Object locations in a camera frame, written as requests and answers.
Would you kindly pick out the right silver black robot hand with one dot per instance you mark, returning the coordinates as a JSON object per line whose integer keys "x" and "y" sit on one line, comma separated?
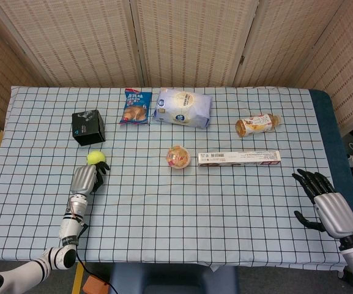
{"x": 335, "y": 211}

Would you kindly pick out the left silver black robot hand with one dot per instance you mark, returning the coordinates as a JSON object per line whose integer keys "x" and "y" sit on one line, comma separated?
{"x": 84, "y": 180}

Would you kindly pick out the yellow tennis ball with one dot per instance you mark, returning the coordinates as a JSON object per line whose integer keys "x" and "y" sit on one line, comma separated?
{"x": 95, "y": 157}

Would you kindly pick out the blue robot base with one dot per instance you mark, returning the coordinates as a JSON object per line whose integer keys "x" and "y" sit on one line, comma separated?
{"x": 173, "y": 280}

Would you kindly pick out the black cardboard box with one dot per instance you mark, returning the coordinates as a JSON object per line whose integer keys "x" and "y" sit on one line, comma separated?
{"x": 87, "y": 127}

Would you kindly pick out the blue bread snack packet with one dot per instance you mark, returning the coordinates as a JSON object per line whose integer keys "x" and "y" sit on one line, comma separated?
{"x": 135, "y": 108}

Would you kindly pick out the blue padded table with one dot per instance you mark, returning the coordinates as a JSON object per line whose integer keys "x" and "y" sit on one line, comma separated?
{"x": 329, "y": 122}

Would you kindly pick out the blue checked tablecloth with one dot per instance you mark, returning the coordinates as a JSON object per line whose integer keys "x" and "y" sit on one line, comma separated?
{"x": 176, "y": 208}

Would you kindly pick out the orange fruit jelly cup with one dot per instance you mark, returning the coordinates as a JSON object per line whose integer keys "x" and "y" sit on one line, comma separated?
{"x": 178, "y": 157}

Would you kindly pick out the orange floor object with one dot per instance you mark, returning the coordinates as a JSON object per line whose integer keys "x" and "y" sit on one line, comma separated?
{"x": 95, "y": 286}

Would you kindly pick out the amber tea bottle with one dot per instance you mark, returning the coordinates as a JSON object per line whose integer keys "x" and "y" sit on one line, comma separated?
{"x": 255, "y": 125}

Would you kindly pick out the white blue bread bag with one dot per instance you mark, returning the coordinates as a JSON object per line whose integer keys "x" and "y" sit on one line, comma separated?
{"x": 182, "y": 108}

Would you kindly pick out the woven folding screen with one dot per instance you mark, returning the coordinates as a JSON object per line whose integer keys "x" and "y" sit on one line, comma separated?
{"x": 194, "y": 39}

